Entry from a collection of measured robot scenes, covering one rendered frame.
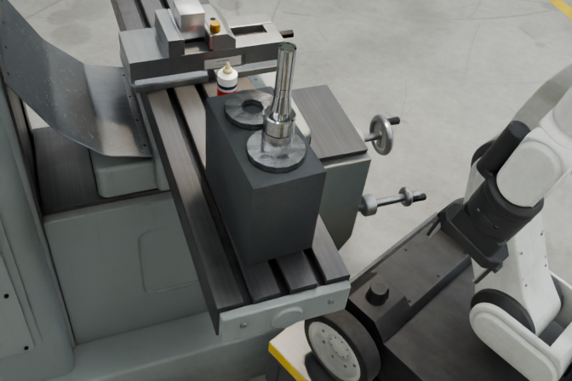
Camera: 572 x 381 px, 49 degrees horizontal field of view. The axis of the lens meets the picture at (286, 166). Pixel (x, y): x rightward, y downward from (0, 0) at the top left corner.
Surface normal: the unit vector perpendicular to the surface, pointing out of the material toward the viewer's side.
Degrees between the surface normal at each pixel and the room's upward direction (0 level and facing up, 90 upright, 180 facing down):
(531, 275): 60
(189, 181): 0
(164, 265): 90
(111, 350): 0
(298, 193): 90
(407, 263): 0
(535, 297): 46
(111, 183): 90
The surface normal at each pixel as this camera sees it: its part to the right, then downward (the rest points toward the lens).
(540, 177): -0.71, 0.44
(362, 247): 0.09, -0.71
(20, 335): 0.35, 0.66
